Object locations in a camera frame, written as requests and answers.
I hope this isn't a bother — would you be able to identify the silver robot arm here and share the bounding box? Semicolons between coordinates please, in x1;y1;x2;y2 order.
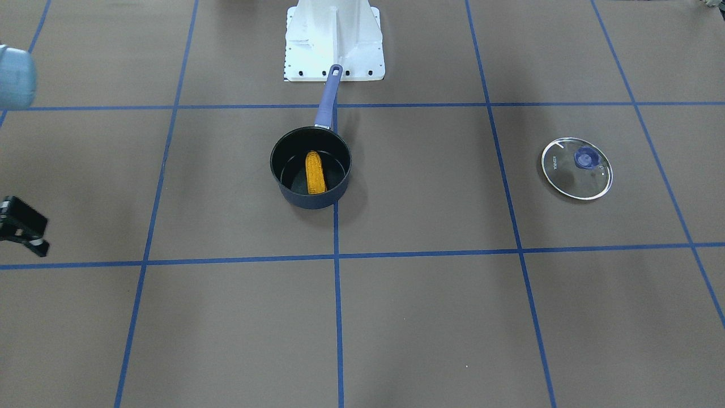
1;44;51;257

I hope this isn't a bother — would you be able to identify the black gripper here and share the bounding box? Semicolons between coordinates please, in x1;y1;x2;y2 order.
1;195;51;257

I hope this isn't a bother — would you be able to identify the dark blue saucepan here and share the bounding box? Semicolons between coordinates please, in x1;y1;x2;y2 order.
269;64;352;210

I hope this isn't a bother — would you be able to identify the glass pot lid blue knob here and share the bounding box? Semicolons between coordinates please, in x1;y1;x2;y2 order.
540;137;613;201

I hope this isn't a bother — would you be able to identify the white camera stand post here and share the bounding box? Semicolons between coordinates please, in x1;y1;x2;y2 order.
283;1;386;82

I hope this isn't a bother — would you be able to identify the yellow plastic corn cob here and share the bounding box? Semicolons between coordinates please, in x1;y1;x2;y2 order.
305;151;328;196

